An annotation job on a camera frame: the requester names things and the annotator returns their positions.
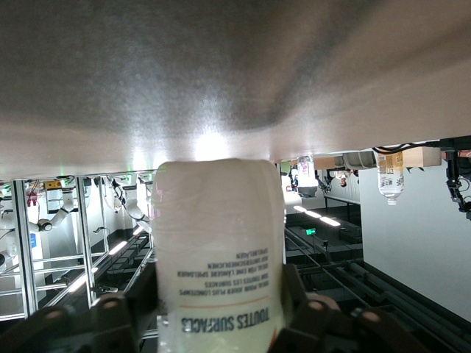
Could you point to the white blue tennis ball can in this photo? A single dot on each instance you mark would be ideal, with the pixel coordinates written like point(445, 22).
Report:
point(217, 228)

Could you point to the yellow control box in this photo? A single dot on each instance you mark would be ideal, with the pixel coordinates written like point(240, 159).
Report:
point(52, 185)

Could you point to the aluminium cell frame upright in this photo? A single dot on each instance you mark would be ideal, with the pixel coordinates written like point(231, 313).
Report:
point(24, 250)
point(85, 239)

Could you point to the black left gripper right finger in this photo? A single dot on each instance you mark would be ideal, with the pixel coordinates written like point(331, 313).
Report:
point(320, 327)

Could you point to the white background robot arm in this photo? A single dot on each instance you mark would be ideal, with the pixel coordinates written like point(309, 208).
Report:
point(134, 211)
point(66, 206)

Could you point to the green exit sign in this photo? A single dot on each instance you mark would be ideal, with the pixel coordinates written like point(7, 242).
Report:
point(311, 231)

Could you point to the wooden block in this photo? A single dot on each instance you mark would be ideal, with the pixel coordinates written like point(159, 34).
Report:
point(423, 157)

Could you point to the black articulated holder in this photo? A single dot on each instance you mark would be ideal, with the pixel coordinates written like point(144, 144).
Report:
point(454, 184)

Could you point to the clear bottle yellow label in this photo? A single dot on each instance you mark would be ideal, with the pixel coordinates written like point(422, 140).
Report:
point(391, 176)

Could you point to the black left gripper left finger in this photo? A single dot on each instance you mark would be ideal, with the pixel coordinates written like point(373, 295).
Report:
point(110, 323)

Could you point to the white plastic bin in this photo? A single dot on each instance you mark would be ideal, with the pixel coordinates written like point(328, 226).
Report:
point(358, 160)

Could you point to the background person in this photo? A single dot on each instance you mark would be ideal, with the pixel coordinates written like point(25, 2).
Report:
point(343, 179)

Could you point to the light wooden box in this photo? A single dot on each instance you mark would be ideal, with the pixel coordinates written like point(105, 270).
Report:
point(327, 163)

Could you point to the clear bottle purple label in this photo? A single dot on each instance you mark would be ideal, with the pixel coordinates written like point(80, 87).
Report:
point(306, 173)

